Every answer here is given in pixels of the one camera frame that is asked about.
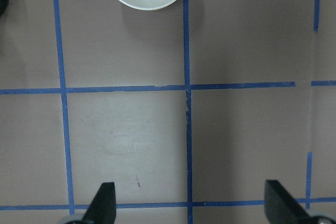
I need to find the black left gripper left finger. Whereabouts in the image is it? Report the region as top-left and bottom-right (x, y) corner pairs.
(59, 182), (117, 224)

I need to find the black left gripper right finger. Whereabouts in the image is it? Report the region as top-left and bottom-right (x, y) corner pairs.
(264, 180), (335, 224)

